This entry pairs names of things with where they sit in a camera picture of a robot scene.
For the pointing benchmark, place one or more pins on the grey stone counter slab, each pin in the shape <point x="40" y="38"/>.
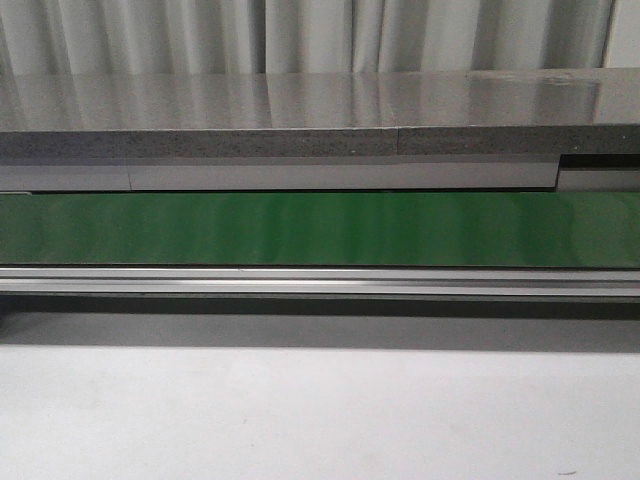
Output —
<point x="576" y="111"/>

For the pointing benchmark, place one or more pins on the aluminium conveyor side rail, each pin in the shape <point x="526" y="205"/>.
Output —
<point x="465" y="282"/>

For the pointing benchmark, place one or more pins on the white pleated curtain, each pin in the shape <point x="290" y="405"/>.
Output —
<point x="193" y="37"/>

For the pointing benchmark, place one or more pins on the green conveyor belt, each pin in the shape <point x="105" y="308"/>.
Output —
<point x="439" y="229"/>

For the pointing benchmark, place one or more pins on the grey panel under counter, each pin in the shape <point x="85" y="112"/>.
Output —
<point x="522" y="172"/>

